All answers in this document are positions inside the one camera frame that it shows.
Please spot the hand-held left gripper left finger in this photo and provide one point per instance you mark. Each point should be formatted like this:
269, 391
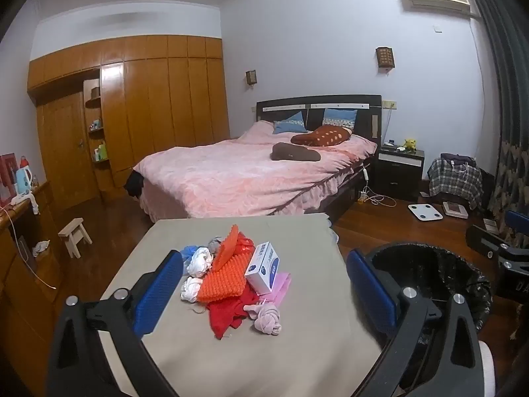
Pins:
159, 293

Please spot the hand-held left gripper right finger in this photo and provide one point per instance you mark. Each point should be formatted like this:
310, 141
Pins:
368, 293

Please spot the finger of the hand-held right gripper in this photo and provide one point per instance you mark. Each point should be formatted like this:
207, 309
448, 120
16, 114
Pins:
518, 220
479, 238

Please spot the white tissue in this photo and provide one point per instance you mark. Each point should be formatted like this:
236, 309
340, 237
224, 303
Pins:
191, 289
199, 261

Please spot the blue plastic bag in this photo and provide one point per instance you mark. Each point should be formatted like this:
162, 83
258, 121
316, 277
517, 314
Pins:
188, 253

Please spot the black trash bin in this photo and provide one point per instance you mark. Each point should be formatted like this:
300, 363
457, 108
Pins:
430, 264

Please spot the red cloth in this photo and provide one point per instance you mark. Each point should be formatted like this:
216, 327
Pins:
225, 314

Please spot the grey sock ball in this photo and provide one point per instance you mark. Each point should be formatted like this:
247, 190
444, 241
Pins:
215, 244

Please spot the pink sheet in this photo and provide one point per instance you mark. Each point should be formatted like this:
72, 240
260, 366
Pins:
281, 287

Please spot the red plastic bag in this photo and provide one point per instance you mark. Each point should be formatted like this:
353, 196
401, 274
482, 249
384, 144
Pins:
244, 245

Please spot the pink knotted sock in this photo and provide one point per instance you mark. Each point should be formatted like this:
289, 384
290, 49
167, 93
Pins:
266, 320

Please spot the white and blue box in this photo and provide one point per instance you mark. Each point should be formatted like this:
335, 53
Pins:
262, 271

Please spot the small white flat box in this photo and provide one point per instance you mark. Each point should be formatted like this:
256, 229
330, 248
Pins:
491, 225

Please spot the white scale red centre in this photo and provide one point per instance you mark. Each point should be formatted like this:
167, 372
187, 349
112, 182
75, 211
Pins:
454, 210

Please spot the white bathroom scale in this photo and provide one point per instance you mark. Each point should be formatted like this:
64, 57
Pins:
425, 211

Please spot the plaid cloth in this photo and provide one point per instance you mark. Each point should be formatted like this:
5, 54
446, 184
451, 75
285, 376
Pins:
450, 182

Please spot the dark jacket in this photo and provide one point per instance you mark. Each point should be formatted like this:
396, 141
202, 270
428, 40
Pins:
454, 159

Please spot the yellow power strip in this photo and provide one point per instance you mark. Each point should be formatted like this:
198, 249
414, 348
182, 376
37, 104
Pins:
363, 197

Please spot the beige table cover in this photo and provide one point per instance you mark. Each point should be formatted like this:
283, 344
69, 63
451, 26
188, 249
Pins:
248, 339

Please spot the dark nightstand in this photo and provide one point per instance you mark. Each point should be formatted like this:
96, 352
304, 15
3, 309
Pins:
396, 173

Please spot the small wooden stool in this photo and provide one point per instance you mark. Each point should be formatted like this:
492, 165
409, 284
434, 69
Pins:
74, 229

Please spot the patterned curtain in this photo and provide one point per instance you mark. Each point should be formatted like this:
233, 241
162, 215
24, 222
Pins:
512, 111

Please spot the black cloth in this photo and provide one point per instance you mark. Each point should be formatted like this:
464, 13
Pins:
134, 184

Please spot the yellow plush toy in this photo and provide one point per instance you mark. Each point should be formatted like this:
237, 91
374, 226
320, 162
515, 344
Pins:
409, 144

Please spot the white bed controller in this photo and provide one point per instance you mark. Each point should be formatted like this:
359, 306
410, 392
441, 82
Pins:
365, 173

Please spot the white crumpled cloth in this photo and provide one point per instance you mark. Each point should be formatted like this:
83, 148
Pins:
41, 248

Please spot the pink bedspread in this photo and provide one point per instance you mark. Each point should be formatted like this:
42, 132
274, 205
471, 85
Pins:
231, 173

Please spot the green bottle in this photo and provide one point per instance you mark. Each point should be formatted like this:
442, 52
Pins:
102, 151

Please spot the brown pillow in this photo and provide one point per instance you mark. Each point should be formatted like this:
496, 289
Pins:
293, 152

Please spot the red dotted pillow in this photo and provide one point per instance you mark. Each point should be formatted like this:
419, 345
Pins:
326, 135

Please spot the dark wooden bed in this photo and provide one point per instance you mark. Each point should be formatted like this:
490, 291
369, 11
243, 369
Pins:
363, 111

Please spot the blue white kettle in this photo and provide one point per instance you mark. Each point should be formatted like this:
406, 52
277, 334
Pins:
24, 182

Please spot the blue pillow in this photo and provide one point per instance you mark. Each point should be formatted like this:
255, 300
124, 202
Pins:
289, 126
339, 116

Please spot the red bottle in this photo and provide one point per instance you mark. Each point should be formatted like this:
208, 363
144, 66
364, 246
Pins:
24, 162

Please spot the wooden wardrobe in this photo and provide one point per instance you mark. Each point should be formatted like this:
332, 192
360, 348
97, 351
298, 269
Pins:
157, 103

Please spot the red box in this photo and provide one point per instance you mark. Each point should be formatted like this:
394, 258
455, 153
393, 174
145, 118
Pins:
6, 173

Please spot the wall outlet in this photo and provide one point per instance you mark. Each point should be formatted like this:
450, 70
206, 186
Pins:
389, 104

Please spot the brown wall lamp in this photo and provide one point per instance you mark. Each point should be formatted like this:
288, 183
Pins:
251, 77
385, 58

